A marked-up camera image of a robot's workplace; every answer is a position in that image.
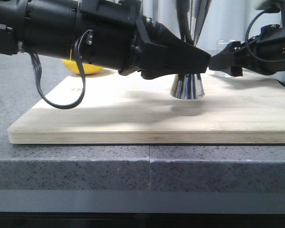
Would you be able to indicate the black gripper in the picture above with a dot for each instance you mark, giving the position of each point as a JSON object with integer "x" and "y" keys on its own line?
{"x": 266, "y": 55}
{"x": 117, "y": 37}

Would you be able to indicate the steel double jigger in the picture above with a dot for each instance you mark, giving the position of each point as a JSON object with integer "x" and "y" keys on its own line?
{"x": 191, "y": 15}

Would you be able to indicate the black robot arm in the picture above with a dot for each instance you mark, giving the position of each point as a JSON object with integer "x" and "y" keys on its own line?
{"x": 49, "y": 27}
{"x": 266, "y": 6}

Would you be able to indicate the grey curtain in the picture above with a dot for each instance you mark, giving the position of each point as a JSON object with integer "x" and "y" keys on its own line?
{"x": 226, "y": 20}

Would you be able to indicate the wooden cutting board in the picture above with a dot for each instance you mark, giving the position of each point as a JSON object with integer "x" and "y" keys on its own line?
{"x": 128, "y": 109}

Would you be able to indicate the yellow lemon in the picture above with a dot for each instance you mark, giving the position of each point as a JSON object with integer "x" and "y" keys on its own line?
{"x": 88, "y": 68}

